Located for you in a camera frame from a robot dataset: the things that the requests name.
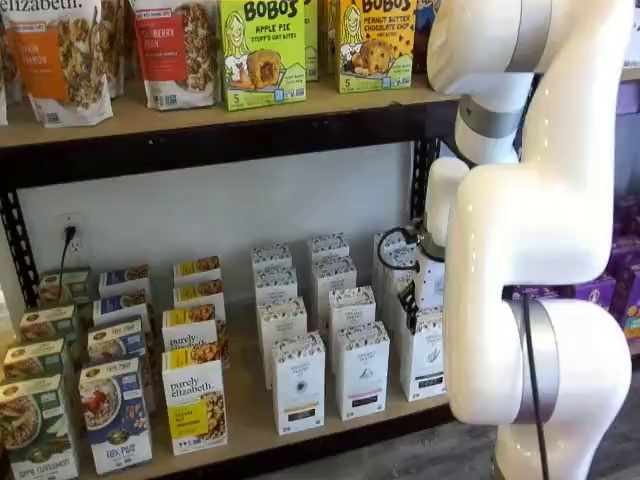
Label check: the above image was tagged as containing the blue Z Bar box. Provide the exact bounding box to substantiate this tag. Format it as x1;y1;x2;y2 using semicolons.
414;0;444;37

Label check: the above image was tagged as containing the yellow Bobo's peanut butter box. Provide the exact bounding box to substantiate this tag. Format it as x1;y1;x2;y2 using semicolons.
338;0;418;95
323;0;346;76

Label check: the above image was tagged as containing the black metal shelf rack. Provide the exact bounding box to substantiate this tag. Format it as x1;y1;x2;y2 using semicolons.
0;97;464;480

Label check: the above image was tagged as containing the white box yellow strip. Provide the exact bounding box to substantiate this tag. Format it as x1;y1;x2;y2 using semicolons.
253;266;299;306
249;242;294;274
255;296;309;392
270;330;328;436

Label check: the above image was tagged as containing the white box green strip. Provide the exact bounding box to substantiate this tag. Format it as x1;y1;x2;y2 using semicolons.
372;231;421;301
384;279;416;351
398;306;447;403
378;259;409;326

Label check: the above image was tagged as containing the white box pink strip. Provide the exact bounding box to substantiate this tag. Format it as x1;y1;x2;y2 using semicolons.
335;320;392;422
328;285;378;341
306;231;350;264
310;256;359;331

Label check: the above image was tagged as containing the yellow purely elizabeth box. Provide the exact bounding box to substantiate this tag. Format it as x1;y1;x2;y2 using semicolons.
160;344;228;457
172;255;223;289
160;304;230;369
172;278;227;321

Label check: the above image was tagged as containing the purely elizabeth granola bag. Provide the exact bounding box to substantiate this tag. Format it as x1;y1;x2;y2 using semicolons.
0;19;10;126

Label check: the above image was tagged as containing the green oatmeal box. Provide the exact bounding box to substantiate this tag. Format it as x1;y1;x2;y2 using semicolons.
38;267;94;314
19;303;80;346
2;337;70;389
0;372;81;480

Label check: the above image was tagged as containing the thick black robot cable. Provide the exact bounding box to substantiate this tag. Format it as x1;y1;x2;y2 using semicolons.
377;227;551;480

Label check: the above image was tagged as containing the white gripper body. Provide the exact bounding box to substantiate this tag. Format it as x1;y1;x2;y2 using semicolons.
415;258;446;309

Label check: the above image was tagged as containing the purple Annie's snack box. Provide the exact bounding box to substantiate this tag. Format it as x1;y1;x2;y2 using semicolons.
624;279;640;346
613;194;640;241
607;239;640;281
512;284;576;301
574;273;617;311

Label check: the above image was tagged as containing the green Bobo's apple pie box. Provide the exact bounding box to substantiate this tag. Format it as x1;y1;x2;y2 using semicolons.
301;0;321;84
218;0;308;112

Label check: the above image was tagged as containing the black power plug cord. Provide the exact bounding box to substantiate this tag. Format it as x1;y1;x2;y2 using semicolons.
57;224;78;281

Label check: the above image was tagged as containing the white wall outlet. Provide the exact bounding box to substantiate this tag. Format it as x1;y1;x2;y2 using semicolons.
54;212;84;266

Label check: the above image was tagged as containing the red label granola bag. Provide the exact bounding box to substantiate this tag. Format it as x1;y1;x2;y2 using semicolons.
130;0;222;111

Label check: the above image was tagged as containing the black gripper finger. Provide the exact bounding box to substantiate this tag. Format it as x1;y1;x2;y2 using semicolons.
397;279;419;335

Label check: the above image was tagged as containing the blue oatmeal box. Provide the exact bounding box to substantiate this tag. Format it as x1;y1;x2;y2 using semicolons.
87;314;151;371
98;264;152;300
78;355;155;476
92;288;150;329

